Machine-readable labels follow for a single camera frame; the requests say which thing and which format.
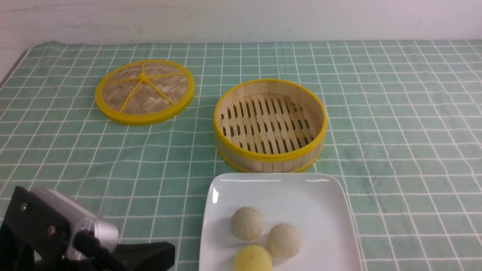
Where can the white steamed bun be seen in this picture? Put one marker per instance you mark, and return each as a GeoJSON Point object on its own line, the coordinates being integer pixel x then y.
{"type": "Point", "coordinates": [247, 223]}
{"type": "Point", "coordinates": [284, 241]}

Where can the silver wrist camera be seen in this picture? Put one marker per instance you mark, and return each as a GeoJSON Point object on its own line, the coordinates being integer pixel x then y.
{"type": "Point", "coordinates": [79, 218]}

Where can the yellow-rimmed bamboo steamer lid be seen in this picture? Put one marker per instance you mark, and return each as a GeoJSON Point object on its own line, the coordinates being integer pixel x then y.
{"type": "Point", "coordinates": [145, 92]}

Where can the white square plate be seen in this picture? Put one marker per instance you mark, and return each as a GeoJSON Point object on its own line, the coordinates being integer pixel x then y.
{"type": "Point", "coordinates": [314, 203]}

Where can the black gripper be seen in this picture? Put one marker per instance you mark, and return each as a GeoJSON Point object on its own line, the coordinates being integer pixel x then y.
{"type": "Point", "coordinates": [34, 237]}

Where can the yellow steamed bun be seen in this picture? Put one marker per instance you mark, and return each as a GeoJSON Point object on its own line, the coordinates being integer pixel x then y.
{"type": "Point", "coordinates": [253, 258]}

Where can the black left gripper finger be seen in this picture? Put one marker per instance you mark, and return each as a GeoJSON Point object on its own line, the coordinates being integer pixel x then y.
{"type": "Point", "coordinates": [155, 256]}

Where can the green checkered tablecloth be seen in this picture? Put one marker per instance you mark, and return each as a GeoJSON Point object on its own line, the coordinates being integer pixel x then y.
{"type": "Point", "coordinates": [404, 140]}

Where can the yellow-rimmed bamboo steamer basket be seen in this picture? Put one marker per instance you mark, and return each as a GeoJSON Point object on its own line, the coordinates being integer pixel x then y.
{"type": "Point", "coordinates": [270, 126]}

